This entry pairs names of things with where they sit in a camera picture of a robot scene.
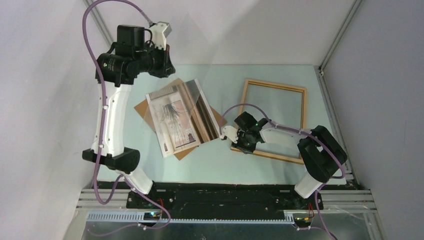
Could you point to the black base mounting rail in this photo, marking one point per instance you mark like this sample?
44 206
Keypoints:
226 202

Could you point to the aluminium extrusion frame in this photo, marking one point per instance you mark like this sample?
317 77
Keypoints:
348 214

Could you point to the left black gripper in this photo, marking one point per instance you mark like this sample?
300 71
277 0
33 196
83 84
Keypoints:
166 68

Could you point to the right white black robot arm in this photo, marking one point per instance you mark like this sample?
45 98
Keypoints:
320 152

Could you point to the photo print of window plant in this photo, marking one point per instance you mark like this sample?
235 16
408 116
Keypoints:
179 119

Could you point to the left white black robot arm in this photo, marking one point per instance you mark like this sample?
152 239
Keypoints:
108 147

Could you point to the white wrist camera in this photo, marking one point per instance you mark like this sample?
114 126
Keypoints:
160 32
229 132

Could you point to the light wooden picture frame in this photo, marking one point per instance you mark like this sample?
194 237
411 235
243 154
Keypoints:
285 105

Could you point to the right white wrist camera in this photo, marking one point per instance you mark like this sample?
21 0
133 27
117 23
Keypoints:
229 132

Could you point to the brown cardboard backing board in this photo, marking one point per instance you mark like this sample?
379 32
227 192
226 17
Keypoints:
145 107

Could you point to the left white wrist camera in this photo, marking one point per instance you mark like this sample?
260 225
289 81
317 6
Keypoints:
160 32

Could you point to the clear acrylic sheet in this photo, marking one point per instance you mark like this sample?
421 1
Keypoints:
185 92

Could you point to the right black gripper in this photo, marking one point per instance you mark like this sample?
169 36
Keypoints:
239 146

